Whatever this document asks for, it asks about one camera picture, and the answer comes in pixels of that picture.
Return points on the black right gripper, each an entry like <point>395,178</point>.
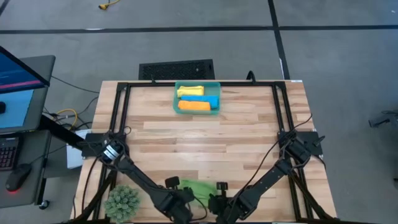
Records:
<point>224,208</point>

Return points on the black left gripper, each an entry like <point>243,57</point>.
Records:
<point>182,205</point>

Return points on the green microfiber towel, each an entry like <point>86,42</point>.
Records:
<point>202,189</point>

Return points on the orange microfiber towel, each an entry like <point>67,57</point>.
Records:
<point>194,105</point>

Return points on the blue microfiber towel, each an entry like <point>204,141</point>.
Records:
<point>202,100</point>

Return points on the yellow microfiber towel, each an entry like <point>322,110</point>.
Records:
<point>190,91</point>

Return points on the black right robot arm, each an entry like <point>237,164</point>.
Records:
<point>267,180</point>

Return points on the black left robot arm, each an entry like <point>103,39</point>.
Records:
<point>136,174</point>

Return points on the green artificial plant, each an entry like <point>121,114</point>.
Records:
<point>122,203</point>

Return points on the white box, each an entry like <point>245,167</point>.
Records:
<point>73,157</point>

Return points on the black diagonal support beam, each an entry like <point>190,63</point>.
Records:
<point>59,130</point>

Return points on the black desk caster wheel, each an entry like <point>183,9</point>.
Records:
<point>44,204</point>

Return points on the grey computer desk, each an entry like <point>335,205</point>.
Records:
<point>34,183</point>

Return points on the black computer mouse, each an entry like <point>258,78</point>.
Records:
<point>18,176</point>

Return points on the black backlit keyboard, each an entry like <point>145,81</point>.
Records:
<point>7,154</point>

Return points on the desk computer monitor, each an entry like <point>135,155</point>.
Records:
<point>18,102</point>

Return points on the black metal table frame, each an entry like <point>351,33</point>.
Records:
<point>280,102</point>

